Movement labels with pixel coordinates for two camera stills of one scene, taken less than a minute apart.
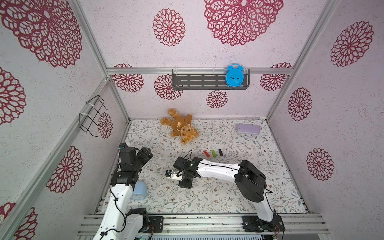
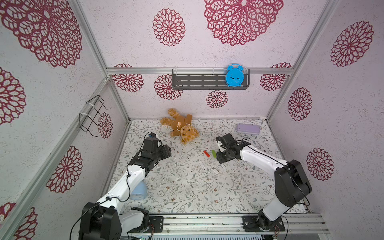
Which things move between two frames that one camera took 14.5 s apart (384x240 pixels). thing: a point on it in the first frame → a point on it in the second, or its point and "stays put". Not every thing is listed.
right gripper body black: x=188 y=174 → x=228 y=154
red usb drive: x=206 y=153 stays put
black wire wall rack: x=88 y=118 stays put
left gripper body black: x=141 y=159 → x=161 y=154
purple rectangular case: x=249 y=128 stays put
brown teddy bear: x=181 y=126 stays put
